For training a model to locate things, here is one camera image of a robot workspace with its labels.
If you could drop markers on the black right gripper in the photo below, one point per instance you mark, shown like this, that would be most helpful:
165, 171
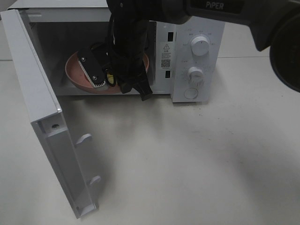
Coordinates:
127, 40

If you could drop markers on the round white door button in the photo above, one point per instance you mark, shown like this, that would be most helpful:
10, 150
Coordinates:
191, 93

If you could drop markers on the pink round plate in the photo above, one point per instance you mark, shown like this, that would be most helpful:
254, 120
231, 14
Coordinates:
77, 77

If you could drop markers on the white microwave door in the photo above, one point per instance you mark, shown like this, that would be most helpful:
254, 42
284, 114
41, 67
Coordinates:
46, 115

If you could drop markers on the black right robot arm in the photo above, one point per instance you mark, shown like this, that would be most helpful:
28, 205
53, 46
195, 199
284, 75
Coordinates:
274, 24

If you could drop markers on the white warning label sticker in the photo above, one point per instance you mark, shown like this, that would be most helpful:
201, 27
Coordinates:
166, 53

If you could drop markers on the lower white timer knob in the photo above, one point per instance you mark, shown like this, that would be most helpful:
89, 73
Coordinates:
195, 75

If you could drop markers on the upper white power knob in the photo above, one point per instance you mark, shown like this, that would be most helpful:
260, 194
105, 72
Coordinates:
200, 45

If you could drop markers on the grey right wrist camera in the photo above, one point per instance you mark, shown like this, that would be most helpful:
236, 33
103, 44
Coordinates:
92, 69

